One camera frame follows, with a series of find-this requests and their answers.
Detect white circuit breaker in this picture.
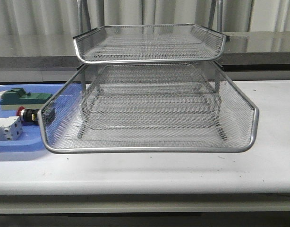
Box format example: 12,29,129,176
0,116,23,141

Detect blue plastic tray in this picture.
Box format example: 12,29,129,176
0,83,81,152

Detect green electrical switch block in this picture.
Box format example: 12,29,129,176
0,88,52,110

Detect grey stone counter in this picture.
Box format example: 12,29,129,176
0,31,290,71

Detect red emergency stop button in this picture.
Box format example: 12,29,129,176
16,106,57,126

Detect silver top mesh tray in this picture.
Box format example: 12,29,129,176
73,24,230,64

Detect white curtain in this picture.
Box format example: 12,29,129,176
0,0,290,35

